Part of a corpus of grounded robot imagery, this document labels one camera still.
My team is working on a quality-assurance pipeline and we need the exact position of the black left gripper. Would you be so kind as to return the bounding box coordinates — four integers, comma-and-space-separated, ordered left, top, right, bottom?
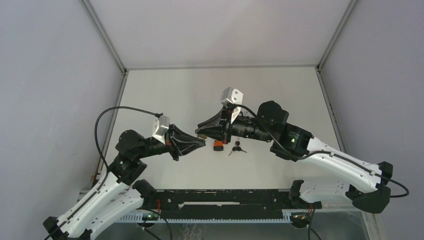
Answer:
137, 123, 207, 160

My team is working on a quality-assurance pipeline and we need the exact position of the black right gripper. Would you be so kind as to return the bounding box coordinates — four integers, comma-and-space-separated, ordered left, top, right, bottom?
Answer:
196, 105, 274, 145

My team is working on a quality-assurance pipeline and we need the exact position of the orange black padlock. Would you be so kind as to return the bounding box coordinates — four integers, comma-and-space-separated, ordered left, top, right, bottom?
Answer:
213, 140, 224, 152

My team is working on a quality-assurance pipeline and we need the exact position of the black-headed key bunch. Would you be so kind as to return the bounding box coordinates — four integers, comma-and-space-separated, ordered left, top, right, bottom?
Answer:
228, 140, 247, 156

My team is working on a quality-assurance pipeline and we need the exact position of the small brass padlock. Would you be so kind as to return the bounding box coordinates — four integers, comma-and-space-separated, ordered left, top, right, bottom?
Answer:
196, 134, 208, 140

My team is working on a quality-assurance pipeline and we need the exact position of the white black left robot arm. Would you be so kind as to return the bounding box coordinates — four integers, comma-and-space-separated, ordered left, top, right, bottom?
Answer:
43, 124, 206, 240

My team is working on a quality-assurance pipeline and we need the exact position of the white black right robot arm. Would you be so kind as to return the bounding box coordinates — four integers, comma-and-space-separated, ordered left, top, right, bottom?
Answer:
195, 100, 393, 214

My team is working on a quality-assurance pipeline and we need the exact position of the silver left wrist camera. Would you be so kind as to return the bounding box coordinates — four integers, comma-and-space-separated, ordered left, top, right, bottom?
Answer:
152, 115, 170, 145

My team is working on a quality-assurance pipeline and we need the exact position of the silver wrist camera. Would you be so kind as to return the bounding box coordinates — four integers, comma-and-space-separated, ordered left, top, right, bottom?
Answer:
220, 87, 244, 124
152, 115, 170, 145

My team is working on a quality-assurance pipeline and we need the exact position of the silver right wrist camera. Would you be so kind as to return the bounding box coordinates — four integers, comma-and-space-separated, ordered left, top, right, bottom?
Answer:
220, 87, 244, 124

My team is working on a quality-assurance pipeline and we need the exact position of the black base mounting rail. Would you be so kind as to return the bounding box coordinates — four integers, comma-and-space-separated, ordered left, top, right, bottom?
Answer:
145, 188, 322, 221

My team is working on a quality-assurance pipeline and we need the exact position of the black left camera cable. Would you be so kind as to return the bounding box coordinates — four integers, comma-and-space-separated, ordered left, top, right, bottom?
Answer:
43, 106, 164, 240

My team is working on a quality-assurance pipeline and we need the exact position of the black camera cable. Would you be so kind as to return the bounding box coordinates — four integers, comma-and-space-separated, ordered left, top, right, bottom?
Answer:
43, 106, 164, 240
233, 103, 410, 199

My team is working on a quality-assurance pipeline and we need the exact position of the black right camera cable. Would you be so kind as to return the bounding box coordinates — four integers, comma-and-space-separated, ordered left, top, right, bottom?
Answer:
233, 103, 410, 199

